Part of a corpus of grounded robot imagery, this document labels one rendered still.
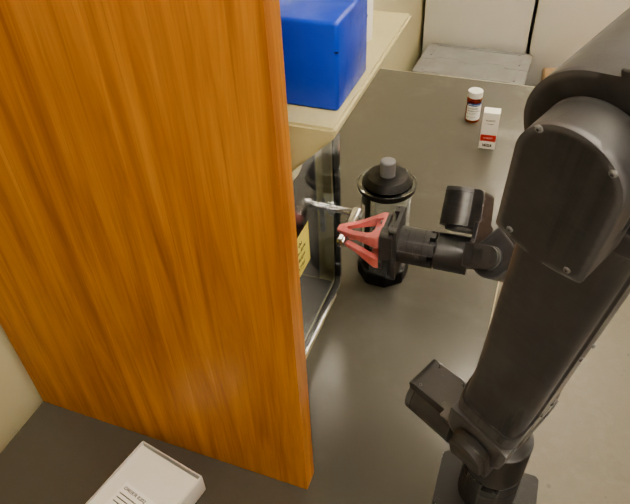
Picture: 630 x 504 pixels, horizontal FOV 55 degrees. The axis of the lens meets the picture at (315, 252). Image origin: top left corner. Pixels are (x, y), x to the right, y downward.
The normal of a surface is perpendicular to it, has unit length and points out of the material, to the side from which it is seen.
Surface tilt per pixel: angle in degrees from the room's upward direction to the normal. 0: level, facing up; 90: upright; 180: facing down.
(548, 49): 90
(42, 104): 90
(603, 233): 104
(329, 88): 90
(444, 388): 15
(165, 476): 0
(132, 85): 90
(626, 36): 21
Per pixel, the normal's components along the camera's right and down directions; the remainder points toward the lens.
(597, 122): -0.11, -0.52
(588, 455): -0.04, -0.76
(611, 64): -0.32, -0.69
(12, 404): 0.94, 0.20
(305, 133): -0.35, 0.62
